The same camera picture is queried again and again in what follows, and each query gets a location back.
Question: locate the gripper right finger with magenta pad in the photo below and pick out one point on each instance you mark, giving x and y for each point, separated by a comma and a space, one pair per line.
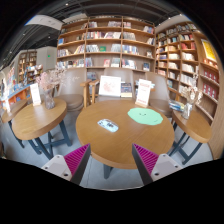
152, 166

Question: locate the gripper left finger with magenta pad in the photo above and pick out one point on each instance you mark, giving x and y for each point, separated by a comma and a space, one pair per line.
70, 167

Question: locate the green round mouse pad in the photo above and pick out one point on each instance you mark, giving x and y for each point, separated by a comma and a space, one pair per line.
145, 116

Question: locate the round wooden centre table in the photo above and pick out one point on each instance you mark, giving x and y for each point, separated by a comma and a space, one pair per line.
114, 150

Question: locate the round wooden table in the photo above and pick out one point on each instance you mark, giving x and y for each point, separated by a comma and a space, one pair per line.
195, 127
34, 123
114, 150

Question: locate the round wooden right table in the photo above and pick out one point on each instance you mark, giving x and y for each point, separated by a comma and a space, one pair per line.
195, 127

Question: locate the round wooden left table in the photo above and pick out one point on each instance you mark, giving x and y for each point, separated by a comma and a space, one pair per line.
34, 123

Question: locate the stack of books right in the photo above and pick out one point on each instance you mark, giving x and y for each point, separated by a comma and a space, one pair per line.
176, 105

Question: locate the white sign on centre table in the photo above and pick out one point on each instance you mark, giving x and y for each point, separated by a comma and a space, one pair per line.
143, 93

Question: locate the white sign on table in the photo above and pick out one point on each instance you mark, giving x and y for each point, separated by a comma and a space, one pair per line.
35, 94
143, 93

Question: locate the beige upholstered chair left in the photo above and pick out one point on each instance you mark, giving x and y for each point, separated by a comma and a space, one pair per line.
72, 87

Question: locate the glass vase with dried flowers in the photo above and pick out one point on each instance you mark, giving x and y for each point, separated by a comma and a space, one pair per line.
193, 96

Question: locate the dark book on chair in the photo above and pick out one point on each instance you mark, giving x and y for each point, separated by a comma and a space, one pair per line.
126, 90

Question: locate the white sign on left table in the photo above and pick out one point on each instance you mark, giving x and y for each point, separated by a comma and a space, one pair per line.
35, 94

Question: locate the white picture board on chair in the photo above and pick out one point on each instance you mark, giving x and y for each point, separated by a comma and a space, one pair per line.
110, 86

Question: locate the glass vase with pink flowers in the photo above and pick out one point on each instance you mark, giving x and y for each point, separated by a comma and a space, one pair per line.
47, 81

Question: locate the distant wooden bookshelf left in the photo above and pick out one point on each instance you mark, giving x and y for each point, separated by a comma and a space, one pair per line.
28, 68

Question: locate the wooden bookshelf right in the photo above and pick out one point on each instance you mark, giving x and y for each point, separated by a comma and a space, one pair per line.
180, 54

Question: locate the large wooden bookshelf centre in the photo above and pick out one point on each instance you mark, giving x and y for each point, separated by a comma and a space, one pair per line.
99, 42

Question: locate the yellow poster on shelf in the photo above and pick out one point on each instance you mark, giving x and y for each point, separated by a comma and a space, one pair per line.
208, 50

